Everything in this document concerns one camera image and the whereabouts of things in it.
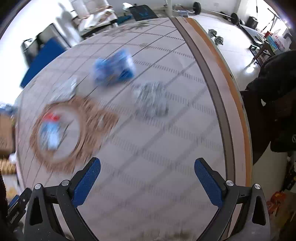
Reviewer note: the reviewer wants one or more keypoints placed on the blue mat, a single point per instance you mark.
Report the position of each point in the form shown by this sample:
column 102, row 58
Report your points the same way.
column 44, row 60

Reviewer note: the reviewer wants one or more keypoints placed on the colourful printed carton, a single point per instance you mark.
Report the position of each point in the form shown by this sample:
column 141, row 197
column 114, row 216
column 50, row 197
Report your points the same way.
column 276, row 42

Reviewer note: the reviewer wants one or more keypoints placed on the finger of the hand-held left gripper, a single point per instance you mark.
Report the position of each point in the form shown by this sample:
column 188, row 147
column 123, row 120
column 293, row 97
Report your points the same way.
column 20, row 204

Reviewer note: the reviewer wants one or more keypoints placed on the red packet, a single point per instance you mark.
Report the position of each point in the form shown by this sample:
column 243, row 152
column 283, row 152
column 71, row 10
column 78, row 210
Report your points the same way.
column 276, row 199

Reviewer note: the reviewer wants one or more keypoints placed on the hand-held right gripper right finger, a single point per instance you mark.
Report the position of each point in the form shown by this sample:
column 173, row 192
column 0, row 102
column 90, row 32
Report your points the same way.
column 209, row 183

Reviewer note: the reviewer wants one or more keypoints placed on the chrome dumbbell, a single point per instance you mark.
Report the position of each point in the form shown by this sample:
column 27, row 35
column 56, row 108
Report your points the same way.
column 216, row 37

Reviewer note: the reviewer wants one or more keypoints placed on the dark canister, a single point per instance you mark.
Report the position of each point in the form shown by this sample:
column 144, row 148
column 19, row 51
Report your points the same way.
column 252, row 22

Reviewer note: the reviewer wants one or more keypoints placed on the long thin barbell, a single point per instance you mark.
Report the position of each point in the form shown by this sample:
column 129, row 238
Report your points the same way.
column 234, row 18

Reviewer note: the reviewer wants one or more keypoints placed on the blue plastic bag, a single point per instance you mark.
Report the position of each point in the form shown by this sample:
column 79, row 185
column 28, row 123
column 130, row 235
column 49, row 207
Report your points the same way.
column 113, row 69

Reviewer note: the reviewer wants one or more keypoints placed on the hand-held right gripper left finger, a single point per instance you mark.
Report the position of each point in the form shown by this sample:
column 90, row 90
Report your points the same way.
column 87, row 181

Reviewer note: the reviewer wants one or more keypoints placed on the clear plastic sachet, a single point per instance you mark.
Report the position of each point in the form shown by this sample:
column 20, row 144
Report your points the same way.
column 66, row 89

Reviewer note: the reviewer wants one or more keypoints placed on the person's dark jacket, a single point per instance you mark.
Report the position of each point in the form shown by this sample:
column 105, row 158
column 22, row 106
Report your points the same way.
column 272, row 99

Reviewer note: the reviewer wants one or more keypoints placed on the clear plastic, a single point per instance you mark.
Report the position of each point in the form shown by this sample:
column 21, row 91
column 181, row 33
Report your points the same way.
column 151, row 99

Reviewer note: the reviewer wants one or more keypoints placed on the white weight rack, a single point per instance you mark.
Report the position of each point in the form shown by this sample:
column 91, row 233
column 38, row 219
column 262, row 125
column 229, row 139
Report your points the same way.
column 170, row 8

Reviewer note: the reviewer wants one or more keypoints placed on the small blue milk carton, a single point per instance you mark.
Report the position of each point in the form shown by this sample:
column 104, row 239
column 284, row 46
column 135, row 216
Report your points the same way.
column 49, row 132

